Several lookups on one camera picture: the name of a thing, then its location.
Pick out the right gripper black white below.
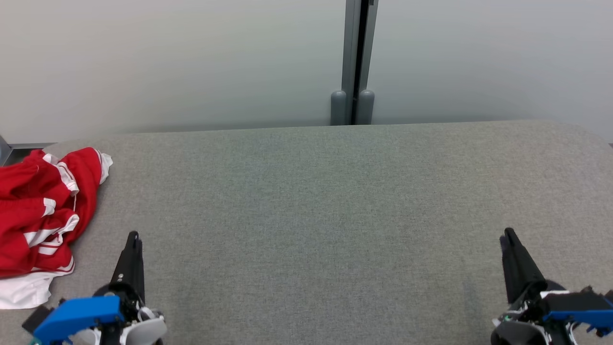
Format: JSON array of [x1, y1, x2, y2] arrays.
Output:
[[499, 229, 566, 331]]

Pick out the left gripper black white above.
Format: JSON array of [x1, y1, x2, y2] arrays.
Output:
[[95, 231, 159, 326]]

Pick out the red basketball jersey white sleeves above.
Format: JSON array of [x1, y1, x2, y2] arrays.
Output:
[[0, 192, 81, 310]]

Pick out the left blue camera mount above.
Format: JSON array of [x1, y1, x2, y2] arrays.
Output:
[[33, 295, 124, 345]]

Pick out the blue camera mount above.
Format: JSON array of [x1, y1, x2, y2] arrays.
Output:
[[544, 309, 613, 337], [33, 295, 124, 345]]

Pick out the right blue camera mount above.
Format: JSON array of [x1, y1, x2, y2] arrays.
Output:
[[544, 309, 613, 337]]

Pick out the grey partition post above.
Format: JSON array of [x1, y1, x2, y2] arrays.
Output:
[[330, 0, 379, 126]]

